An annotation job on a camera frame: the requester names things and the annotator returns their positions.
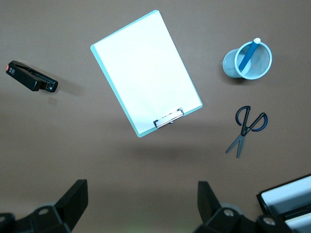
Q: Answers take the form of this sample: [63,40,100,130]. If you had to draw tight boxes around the black stapler with red end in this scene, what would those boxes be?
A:
[5,60,59,93]

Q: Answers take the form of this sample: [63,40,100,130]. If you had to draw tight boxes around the black and blue scissors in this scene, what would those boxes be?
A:
[225,105,269,159]

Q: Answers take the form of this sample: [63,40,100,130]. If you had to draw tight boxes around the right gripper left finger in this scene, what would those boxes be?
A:
[0,179,88,233]

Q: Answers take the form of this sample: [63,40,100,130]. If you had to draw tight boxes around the light blue mesh pen cup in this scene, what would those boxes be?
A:
[223,40,273,80]

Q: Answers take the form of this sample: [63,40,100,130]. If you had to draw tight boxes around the light green clipboard with paper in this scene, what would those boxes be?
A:
[90,9,204,138]

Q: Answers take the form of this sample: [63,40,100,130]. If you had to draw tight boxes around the blue marker with white cap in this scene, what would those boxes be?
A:
[238,37,262,73]

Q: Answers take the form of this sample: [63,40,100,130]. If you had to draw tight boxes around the black stacked paper tray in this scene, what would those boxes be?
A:
[257,173,311,233]

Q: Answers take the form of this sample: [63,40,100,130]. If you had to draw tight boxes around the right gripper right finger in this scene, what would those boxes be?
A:
[194,181,295,233]

